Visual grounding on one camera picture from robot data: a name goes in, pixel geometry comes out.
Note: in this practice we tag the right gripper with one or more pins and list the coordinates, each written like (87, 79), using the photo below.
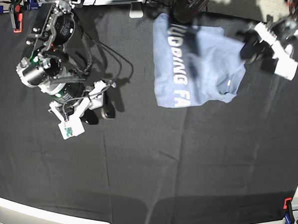
(85, 104)

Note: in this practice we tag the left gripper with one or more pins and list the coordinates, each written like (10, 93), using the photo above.
(261, 44)

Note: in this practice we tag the light blue t-shirt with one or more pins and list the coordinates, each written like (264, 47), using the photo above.
(194, 64)

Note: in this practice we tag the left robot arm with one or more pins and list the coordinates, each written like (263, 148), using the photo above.
(286, 28)

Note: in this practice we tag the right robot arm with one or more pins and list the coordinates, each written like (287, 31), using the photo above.
(47, 65)

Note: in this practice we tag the black table cloth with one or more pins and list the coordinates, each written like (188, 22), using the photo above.
(218, 163)

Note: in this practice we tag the orange black clamp far left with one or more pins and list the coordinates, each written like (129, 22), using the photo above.
(16, 18)

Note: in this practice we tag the orange blue clamp near right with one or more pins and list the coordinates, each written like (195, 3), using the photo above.
(288, 211)

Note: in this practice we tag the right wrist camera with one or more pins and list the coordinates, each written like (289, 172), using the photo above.
(71, 128)

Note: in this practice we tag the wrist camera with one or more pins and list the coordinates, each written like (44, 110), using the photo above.
(286, 68)
(71, 128)

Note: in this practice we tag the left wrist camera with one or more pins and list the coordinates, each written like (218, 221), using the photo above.
(286, 68)

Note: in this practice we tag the white camera stand base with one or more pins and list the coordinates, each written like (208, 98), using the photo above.
(136, 10)

